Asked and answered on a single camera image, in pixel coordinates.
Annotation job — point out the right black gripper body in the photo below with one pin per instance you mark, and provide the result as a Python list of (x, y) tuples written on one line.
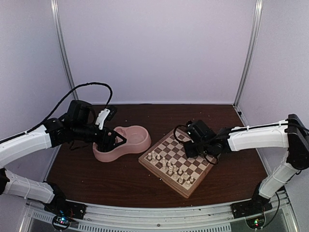
[(193, 152)]

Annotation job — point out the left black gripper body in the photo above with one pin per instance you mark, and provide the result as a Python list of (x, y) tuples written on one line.
[(80, 131)]

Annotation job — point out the pink double bowl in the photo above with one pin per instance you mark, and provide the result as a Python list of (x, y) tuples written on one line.
[(137, 140)]

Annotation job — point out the light chess king tall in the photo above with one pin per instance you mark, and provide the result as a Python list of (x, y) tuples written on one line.
[(170, 168)]

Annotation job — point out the light chess piece tall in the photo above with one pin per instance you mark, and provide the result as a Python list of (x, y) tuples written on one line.
[(164, 163)]

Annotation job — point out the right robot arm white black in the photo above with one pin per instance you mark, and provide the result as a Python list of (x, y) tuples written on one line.
[(290, 134)]

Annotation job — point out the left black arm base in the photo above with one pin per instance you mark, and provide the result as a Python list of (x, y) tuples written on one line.
[(65, 215)]

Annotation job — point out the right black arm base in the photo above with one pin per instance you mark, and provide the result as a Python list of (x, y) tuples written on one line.
[(254, 213)]

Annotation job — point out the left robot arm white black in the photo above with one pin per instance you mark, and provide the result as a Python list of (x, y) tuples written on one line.
[(51, 133)]

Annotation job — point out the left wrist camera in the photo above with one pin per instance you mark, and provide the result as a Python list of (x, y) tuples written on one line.
[(105, 115)]

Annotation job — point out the front aluminium rail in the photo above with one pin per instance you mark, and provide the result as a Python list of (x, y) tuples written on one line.
[(209, 218)]

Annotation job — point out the left aluminium frame post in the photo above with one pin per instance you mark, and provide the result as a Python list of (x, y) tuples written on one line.
[(61, 42)]

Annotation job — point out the aluminium frame post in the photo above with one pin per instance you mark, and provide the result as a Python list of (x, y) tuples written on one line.
[(61, 42), (257, 16)]

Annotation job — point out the right aluminium frame post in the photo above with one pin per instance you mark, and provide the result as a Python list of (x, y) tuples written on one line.
[(257, 16)]

